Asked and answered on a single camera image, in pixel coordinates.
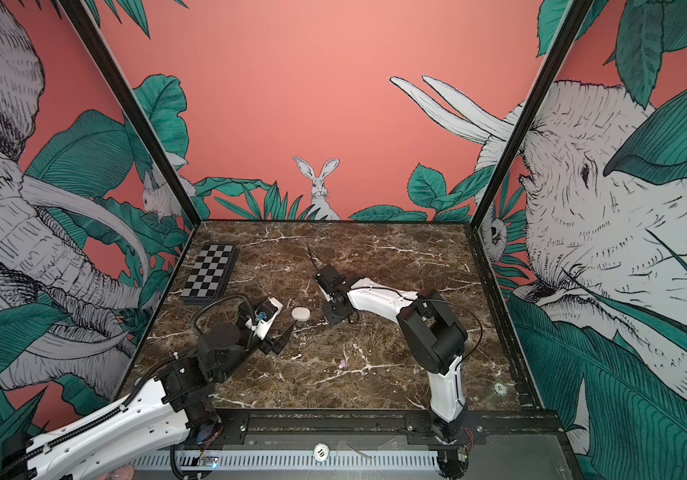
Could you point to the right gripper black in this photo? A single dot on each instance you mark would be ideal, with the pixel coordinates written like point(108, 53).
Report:
point(332, 318)

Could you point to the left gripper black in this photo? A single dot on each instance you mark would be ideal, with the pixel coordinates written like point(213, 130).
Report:
point(271, 344)

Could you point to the white earbud charging case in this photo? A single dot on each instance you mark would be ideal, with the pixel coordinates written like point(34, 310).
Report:
point(301, 314)

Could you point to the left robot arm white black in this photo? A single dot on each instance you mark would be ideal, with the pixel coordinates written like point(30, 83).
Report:
point(168, 405)

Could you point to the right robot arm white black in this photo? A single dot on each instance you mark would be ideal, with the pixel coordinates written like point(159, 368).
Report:
point(434, 334)

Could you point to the black white checkerboard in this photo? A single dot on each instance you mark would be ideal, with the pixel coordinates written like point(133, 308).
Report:
point(210, 274)

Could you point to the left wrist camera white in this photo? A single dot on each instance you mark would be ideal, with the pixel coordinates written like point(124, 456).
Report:
point(265, 313)

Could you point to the black front rail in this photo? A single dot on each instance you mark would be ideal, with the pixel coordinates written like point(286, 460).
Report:
point(419, 427)

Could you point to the white slotted cable duct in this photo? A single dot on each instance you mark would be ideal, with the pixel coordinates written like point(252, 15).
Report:
point(297, 460)

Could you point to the black frame post right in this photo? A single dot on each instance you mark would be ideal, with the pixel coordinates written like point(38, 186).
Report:
point(566, 34)

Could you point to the black frame post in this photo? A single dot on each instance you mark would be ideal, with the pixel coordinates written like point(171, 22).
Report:
point(566, 34)
point(88, 32)

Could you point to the black frame post left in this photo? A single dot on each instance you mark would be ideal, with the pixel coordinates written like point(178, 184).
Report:
point(88, 32)

